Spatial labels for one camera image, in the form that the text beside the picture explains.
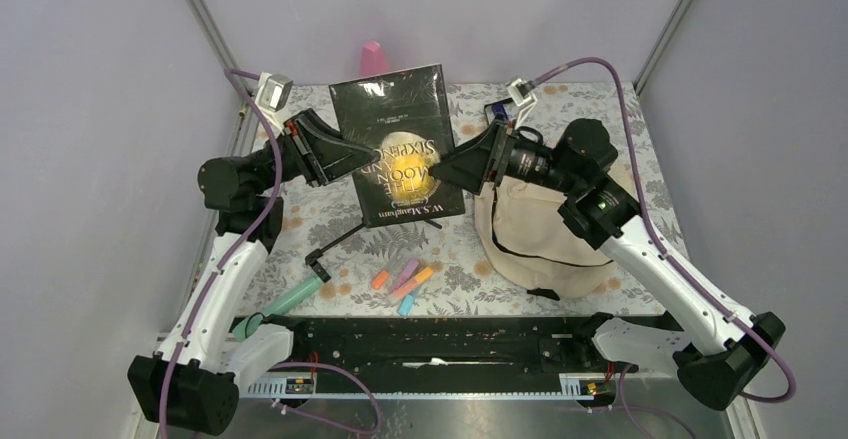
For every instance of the cream canvas backpack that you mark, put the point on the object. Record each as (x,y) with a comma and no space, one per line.
(527,243)

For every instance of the mint green tube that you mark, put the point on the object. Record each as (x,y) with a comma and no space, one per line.
(281,306)

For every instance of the orange yellow highlighter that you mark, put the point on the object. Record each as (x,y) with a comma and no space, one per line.
(410,285)

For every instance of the purple eraser block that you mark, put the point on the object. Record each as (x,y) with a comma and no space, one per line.
(500,113)

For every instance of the black folding tripod stand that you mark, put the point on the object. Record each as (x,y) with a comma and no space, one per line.
(386,242)

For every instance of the black notebook gold emblem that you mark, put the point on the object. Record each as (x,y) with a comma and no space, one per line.
(402,116)

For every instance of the pink cone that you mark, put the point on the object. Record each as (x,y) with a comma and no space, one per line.
(373,60)

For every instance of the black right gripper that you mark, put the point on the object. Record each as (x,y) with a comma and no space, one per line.
(485,158)

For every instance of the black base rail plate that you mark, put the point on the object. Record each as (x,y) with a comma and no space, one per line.
(436,358)

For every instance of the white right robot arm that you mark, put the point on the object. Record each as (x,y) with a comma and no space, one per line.
(718,345)

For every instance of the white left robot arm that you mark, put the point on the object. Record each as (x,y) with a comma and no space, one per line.
(189,381)

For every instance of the pink highlighter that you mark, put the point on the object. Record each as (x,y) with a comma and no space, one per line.
(405,274)

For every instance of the floral patterned table mat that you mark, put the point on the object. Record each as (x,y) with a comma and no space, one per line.
(464,282)

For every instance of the light blue highlighter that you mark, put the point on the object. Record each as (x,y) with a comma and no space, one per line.
(406,305)

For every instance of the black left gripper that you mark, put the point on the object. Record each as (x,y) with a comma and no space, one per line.
(322,152)

